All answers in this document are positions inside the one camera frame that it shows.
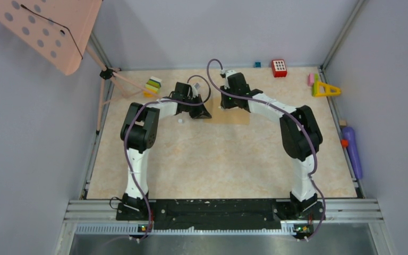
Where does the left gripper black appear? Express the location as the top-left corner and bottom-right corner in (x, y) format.
(183, 94), (211, 120)

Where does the brown kraft envelope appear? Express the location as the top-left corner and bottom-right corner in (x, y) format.
(203, 96), (250, 125)

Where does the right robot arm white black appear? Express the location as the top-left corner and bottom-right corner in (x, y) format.
(220, 70), (322, 219)

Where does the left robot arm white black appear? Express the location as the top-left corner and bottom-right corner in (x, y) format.
(120, 82), (211, 220)

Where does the striped coloured block stack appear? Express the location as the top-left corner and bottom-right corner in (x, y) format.
(145, 76), (162, 94)

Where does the red toy calculator block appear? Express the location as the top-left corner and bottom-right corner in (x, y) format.
(271, 59), (288, 78)

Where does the pink green toy block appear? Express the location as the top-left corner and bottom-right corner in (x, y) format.
(308, 73), (319, 87)

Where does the yellow triangle toy block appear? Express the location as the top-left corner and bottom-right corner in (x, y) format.
(312, 81), (342, 97)

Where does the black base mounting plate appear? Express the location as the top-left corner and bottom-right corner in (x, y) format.
(116, 199), (324, 231)

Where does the small wooden block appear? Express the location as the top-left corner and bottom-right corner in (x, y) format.
(339, 120), (347, 127)

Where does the pink perforated music stand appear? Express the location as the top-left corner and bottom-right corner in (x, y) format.
(0, 0), (163, 134)

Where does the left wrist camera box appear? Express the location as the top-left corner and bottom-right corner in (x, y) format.
(191, 83), (200, 98)

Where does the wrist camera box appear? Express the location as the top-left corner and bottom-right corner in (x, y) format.
(220, 69), (237, 89)
(191, 83), (200, 98)

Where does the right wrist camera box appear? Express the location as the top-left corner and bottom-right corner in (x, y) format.
(220, 69), (237, 89)

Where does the aluminium frame rail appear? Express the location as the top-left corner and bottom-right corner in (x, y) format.
(55, 198), (395, 254)

